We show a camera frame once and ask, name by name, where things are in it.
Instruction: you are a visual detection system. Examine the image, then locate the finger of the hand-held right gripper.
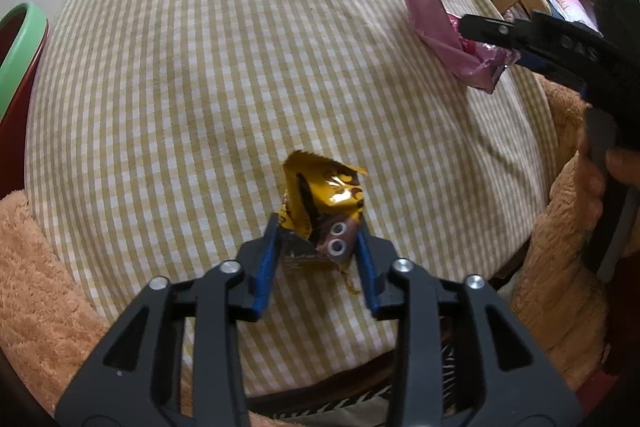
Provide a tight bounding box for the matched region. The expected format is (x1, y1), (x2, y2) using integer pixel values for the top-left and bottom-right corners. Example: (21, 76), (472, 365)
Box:
(459, 14), (536, 52)
(511, 48), (587, 91)

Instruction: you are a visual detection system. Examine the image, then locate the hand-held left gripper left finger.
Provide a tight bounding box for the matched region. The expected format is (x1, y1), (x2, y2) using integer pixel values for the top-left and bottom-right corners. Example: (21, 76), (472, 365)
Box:
(54, 213), (281, 427)

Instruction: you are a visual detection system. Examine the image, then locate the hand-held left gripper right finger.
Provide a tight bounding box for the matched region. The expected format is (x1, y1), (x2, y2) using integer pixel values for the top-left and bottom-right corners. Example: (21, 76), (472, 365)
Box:
(352, 224), (586, 427)

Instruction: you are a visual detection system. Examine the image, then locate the small pink snack wrapper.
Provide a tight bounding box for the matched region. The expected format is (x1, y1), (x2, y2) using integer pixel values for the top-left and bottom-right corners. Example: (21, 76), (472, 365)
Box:
(398, 0), (521, 95)

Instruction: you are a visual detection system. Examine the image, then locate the yellow snack wrapper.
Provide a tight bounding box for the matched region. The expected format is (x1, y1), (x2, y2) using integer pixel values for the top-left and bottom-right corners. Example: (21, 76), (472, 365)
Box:
(274, 149), (370, 295)

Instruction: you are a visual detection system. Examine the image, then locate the red bucket with green rim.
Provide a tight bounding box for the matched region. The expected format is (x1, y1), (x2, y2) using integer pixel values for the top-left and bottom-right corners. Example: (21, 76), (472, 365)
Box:
(0, 2), (51, 200)

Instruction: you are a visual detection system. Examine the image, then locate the person's right hand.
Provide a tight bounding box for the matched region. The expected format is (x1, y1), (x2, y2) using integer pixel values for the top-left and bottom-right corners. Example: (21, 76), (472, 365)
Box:
(606, 146), (640, 188)

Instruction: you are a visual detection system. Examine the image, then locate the black white striped cloth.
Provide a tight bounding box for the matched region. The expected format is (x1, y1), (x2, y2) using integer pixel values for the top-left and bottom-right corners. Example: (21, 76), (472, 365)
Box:
(247, 337), (458, 423)

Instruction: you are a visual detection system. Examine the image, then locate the checkered tablecloth table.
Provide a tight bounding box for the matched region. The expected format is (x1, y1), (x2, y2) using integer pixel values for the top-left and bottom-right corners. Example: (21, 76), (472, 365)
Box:
(25, 0), (558, 398)

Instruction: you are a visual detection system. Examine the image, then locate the orange plush blanket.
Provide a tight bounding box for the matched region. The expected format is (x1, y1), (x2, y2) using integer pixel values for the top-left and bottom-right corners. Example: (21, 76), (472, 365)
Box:
(0, 74), (621, 427)

